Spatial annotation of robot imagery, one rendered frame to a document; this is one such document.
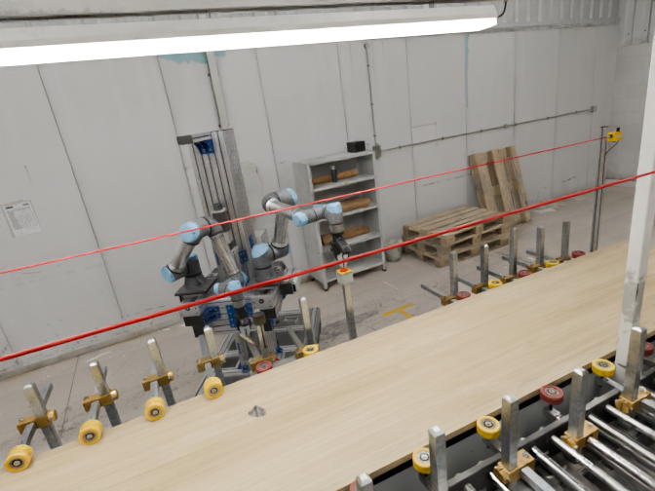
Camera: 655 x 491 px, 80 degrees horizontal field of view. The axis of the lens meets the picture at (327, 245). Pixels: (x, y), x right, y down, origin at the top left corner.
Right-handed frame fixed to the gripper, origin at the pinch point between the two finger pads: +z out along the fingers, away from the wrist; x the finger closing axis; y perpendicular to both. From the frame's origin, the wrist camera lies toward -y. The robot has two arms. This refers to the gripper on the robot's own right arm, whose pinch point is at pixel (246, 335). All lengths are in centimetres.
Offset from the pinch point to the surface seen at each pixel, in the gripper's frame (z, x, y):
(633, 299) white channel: -36, -135, -133
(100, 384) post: -20, 71, -37
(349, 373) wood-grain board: -7, -34, -77
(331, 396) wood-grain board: -7, -20, -86
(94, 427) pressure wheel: -15, 73, -58
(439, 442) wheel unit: -30, -30, -146
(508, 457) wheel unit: -9, -57, -145
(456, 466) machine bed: 14, -54, -124
